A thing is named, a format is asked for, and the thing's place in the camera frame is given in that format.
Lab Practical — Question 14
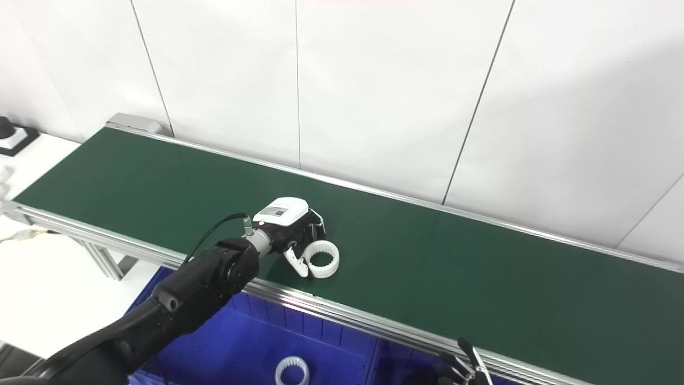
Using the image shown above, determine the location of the aluminium conveyor leg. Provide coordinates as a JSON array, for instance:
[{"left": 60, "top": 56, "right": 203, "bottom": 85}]
[{"left": 80, "top": 238, "right": 134, "bottom": 281}]

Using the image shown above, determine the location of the cable with yellow connector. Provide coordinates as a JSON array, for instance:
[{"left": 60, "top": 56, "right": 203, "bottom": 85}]
[{"left": 0, "top": 229, "right": 59, "bottom": 245}]

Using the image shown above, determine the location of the blue bin with white rings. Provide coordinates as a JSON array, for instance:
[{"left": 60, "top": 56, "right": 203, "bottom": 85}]
[{"left": 126, "top": 267, "right": 383, "bottom": 385}]

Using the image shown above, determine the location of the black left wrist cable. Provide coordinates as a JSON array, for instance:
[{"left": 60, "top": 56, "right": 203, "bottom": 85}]
[{"left": 184, "top": 213, "right": 254, "bottom": 265}]

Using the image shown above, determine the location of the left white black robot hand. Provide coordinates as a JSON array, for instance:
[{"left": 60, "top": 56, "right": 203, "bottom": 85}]
[{"left": 252, "top": 197, "right": 327, "bottom": 280}]

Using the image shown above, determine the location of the white toothed plastic ring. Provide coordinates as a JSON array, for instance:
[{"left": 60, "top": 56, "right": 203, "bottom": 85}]
[
  {"left": 275, "top": 356, "right": 310, "bottom": 385},
  {"left": 304, "top": 240, "right": 340, "bottom": 279}
]

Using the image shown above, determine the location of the blue bin with black parts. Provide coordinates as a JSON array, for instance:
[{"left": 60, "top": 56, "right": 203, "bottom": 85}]
[{"left": 374, "top": 340, "right": 481, "bottom": 385}]

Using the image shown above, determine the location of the black white flat tray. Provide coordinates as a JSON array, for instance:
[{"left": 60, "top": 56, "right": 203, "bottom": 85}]
[{"left": 0, "top": 126, "right": 39, "bottom": 157}]

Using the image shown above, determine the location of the green conveyor belt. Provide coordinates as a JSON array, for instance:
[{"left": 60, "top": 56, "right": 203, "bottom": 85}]
[
  {"left": 3, "top": 112, "right": 684, "bottom": 385},
  {"left": 13, "top": 127, "right": 684, "bottom": 385}
]

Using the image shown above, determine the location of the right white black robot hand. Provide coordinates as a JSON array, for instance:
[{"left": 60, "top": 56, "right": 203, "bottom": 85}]
[{"left": 438, "top": 337, "right": 495, "bottom": 385}]

